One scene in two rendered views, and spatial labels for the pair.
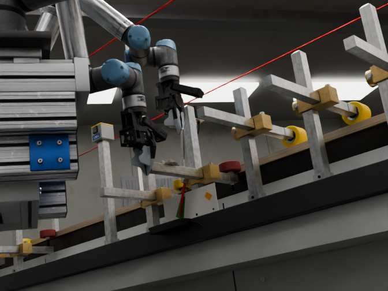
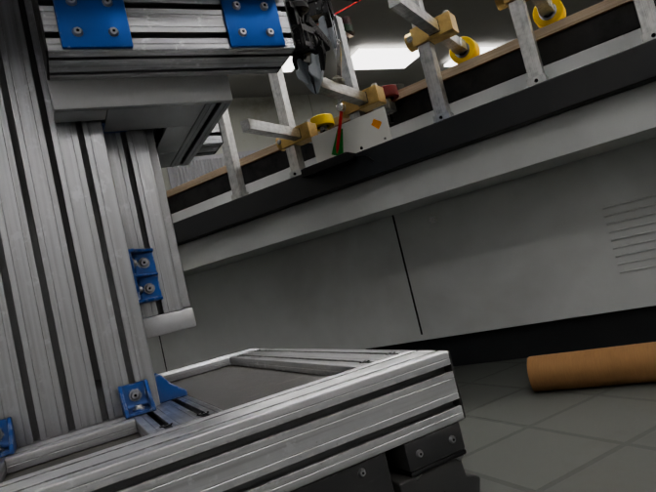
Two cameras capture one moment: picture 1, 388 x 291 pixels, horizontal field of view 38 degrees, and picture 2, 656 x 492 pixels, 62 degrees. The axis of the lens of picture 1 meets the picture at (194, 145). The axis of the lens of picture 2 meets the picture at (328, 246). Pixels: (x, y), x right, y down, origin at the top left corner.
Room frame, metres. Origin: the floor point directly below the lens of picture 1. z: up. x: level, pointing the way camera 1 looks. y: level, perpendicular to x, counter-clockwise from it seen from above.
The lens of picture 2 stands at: (0.43, 0.43, 0.35)
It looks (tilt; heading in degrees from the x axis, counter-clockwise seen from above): 4 degrees up; 351
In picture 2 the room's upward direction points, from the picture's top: 13 degrees counter-clockwise
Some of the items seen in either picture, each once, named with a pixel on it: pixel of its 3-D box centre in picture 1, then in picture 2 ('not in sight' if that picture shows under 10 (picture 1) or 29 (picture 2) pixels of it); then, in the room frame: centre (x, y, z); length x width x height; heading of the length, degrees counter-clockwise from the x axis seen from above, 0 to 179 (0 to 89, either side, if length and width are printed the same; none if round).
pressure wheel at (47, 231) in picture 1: (48, 240); not in sight; (2.88, 0.81, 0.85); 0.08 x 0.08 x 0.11
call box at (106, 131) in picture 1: (102, 134); not in sight; (2.30, 0.39, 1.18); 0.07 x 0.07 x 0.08; 48
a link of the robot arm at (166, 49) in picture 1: (165, 56); not in sight; (1.89, 0.06, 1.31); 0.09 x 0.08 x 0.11; 96
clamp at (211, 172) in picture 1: (201, 176); (361, 102); (1.95, -0.01, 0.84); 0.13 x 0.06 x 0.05; 48
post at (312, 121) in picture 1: (312, 122); (519, 15); (1.63, -0.37, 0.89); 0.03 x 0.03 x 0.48; 48
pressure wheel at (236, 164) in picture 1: (231, 176); (388, 104); (2.05, -0.12, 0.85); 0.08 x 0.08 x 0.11
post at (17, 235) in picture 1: (17, 231); not in sight; (2.79, 0.94, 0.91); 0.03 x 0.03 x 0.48; 48
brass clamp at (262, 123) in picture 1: (251, 127); (430, 33); (1.78, -0.20, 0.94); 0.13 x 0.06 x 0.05; 48
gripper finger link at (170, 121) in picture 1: (171, 122); (323, 32); (1.88, 0.07, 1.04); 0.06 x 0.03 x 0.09; 69
